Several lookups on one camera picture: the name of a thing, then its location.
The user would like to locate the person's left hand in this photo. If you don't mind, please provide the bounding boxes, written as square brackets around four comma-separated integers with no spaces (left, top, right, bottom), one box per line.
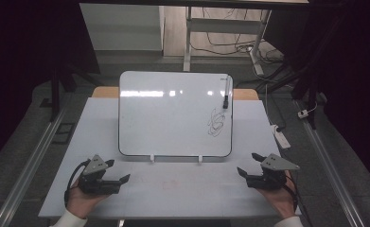
[65,178,111,219]

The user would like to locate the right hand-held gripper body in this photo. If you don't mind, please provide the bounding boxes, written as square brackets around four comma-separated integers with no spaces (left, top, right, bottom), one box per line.
[245,152,301,191]

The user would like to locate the person's right hand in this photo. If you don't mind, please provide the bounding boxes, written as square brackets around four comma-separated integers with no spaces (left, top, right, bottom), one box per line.
[257,170,298,219]

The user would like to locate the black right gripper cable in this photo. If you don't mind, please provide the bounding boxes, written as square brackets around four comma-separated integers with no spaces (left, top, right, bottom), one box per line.
[283,174,313,227]

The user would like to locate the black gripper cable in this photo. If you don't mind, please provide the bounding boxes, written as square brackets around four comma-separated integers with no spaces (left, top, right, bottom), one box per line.
[283,174,313,227]
[63,158,92,208]

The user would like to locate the tangled black floor cables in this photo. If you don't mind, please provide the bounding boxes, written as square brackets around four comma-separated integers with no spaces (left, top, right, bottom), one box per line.
[190,7,285,65]

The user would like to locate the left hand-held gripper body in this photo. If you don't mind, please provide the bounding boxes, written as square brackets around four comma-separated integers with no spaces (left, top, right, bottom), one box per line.
[78,154,122,196]

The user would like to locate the metal floor rail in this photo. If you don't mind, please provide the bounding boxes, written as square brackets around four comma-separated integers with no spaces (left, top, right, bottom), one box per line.
[0,102,67,227]
[293,99,367,227]

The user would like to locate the black power cable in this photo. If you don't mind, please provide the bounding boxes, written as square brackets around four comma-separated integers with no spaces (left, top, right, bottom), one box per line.
[263,82,287,132]

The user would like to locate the dark floor outlet plate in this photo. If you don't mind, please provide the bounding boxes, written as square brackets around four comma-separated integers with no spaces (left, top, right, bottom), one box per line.
[51,121,77,146]

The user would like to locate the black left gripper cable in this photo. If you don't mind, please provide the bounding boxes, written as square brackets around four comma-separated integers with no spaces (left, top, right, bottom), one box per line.
[63,158,92,208]

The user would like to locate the white cabinet panel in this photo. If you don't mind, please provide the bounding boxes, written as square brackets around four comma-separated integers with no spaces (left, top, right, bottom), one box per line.
[79,3,166,52]

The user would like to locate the dark curtain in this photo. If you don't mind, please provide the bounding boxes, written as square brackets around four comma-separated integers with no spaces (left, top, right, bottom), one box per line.
[0,0,102,173]
[264,0,370,183]

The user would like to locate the black metal stand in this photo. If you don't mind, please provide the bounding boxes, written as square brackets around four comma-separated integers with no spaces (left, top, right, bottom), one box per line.
[256,12,347,131]
[40,61,102,123]

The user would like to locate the white desk frame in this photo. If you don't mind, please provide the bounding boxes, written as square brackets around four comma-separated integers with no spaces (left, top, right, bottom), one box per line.
[183,6,273,77]

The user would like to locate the black whiteboard marker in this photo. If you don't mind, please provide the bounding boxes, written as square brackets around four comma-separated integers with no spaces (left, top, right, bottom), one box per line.
[221,74,232,110]

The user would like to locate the white whiteboard with black rim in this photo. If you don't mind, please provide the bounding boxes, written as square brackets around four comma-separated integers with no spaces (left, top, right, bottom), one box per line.
[117,70,235,159]

